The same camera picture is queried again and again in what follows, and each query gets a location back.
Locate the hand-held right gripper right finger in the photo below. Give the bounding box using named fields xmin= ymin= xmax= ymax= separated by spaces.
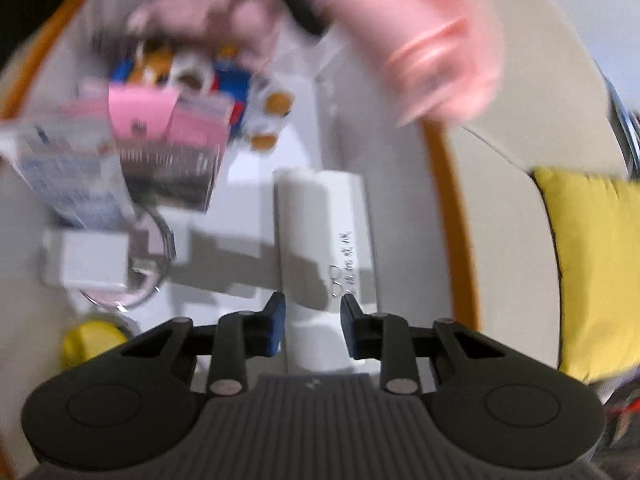
xmin=340 ymin=294 xmax=521 ymax=397

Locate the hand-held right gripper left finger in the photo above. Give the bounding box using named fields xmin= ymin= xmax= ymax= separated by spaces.
xmin=117 ymin=291 xmax=288 ymax=397

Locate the pale pink pouch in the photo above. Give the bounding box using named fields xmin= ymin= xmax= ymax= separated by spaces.
xmin=127 ymin=0 xmax=281 ymax=67

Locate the white brown plush dog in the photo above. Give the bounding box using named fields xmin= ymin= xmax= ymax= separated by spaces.
xmin=110 ymin=42 xmax=294 ymax=152

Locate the white long tube box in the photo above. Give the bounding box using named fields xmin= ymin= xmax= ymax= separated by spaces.
xmin=272 ymin=167 xmax=379 ymax=377

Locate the clear glass bowl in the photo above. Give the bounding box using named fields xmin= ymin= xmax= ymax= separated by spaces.
xmin=79 ymin=205 xmax=177 ymax=312

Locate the pale pink carton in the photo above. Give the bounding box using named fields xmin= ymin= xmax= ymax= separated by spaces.
xmin=169 ymin=94 xmax=233 ymax=147

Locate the orange cardboard box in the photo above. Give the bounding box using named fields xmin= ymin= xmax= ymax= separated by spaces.
xmin=0 ymin=0 xmax=477 ymax=377

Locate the yellow round object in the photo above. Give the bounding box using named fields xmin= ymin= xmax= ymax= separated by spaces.
xmin=60 ymin=321 xmax=132 ymax=369

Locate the dark printed card box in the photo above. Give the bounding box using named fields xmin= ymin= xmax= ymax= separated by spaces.
xmin=117 ymin=140 xmax=224 ymax=214

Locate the bright pink small box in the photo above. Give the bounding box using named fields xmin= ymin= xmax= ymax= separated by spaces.
xmin=108 ymin=85 xmax=173 ymax=147

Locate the small white box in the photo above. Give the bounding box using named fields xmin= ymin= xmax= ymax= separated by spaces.
xmin=41 ymin=229 xmax=129 ymax=292

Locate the blue white packet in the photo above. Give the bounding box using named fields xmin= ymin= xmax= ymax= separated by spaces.
xmin=0 ymin=119 xmax=137 ymax=232

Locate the beige sofa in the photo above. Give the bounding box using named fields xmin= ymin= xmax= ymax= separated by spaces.
xmin=425 ymin=0 xmax=632 ymax=372

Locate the yellow pillow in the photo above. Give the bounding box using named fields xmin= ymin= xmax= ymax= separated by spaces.
xmin=531 ymin=166 xmax=640 ymax=387

